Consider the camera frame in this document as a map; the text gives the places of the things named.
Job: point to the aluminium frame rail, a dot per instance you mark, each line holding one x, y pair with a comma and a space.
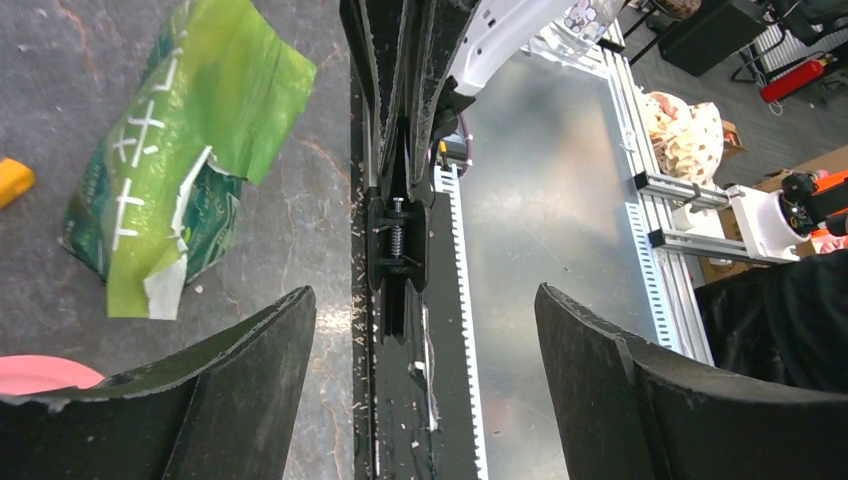
661, 245

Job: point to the pink plastic litter box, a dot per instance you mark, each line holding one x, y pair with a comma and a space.
29, 374

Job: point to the red fire extinguisher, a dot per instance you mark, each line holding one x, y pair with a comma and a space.
796, 78

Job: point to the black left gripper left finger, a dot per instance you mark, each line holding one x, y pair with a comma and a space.
223, 408

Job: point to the white slotted cable duct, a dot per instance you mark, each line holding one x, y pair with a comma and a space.
447, 182

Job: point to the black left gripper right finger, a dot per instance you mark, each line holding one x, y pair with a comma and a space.
627, 408

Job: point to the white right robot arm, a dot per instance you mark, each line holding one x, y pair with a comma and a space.
497, 30

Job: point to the yellow plastic scoop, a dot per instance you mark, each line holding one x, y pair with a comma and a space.
16, 179

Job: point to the green cat litter bag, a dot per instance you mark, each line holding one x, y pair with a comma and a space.
157, 203

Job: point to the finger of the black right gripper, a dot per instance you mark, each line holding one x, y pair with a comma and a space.
378, 36
437, 31

